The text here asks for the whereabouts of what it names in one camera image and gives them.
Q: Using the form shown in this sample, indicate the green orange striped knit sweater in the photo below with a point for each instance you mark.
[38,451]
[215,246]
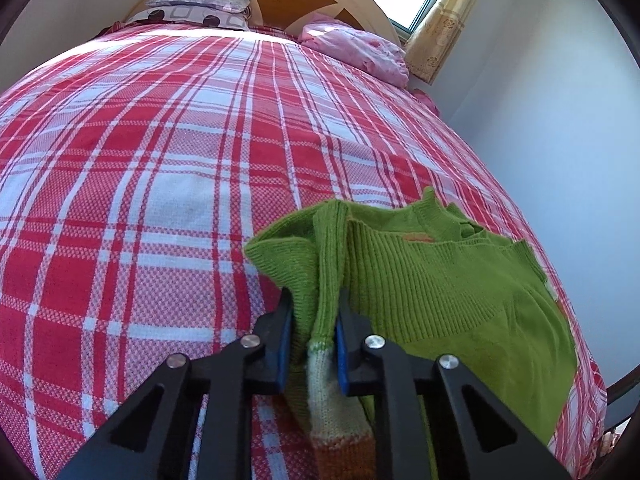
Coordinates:
[430,280]

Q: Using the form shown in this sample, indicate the red white plaid bedsheet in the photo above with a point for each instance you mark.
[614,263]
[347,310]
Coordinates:
[137,167]

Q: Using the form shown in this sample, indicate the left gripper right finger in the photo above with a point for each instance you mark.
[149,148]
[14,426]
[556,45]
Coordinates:
[433,419]

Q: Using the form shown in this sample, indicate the white grey patterned pillow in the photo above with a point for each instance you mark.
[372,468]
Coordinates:
[224,14]

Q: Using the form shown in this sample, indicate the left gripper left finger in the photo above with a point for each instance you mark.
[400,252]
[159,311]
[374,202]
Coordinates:
[193,418]

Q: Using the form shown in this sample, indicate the yellow curtain right of back window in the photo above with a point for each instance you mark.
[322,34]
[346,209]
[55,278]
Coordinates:
[430,44]

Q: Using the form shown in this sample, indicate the pink cloth beside bed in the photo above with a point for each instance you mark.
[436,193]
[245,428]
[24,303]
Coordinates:
[426,100]

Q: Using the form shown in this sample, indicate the pink pillow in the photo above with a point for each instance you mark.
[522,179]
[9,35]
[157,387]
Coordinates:
[358,48]

